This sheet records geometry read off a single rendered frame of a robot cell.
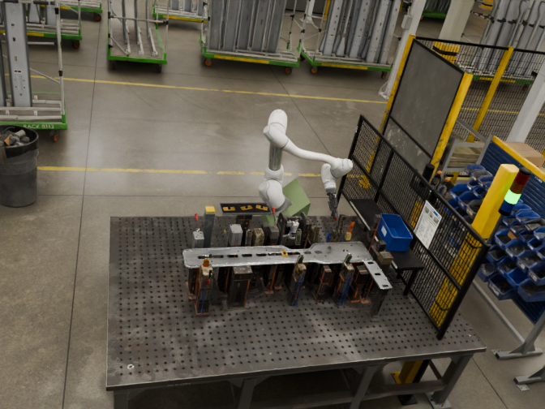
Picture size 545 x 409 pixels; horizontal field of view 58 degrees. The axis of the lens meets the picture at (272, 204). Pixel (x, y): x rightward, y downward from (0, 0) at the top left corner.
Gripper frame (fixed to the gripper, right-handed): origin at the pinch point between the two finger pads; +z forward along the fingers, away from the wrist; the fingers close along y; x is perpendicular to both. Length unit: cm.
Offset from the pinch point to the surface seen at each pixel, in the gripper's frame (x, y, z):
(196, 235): -107, -2, 14
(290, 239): -34.9, -10.9, 15.8
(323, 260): -19.9, 7.3, 37.6
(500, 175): 58, 107, 18
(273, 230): -51, -1, 11
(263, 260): -64, 6, 35
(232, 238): -83, 1, 17
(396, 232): 52, -3, 15
